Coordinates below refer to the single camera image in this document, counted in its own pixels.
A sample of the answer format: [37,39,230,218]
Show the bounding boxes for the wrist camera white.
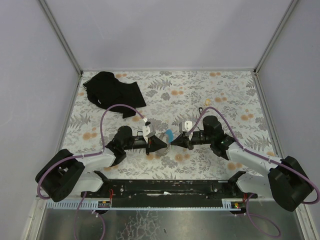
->
[178,120,194,133]
[142,121,156,138]

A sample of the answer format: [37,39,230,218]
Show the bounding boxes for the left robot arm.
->
[35,124,167,202]

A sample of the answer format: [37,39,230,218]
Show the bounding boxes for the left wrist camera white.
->
[142,121,156,138]

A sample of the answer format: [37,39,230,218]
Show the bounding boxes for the floral table mat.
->
[60,70,277,180]

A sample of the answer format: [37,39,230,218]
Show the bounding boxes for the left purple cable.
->
[36,103,151,240]

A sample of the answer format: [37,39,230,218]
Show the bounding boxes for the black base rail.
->
[85,178,249,209]

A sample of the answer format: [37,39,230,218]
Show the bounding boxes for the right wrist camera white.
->
[178,120,194,133]

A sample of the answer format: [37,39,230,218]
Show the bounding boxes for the black cloth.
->
[83,71,147,110]

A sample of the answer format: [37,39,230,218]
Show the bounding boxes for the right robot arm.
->
[171,115,315,212]

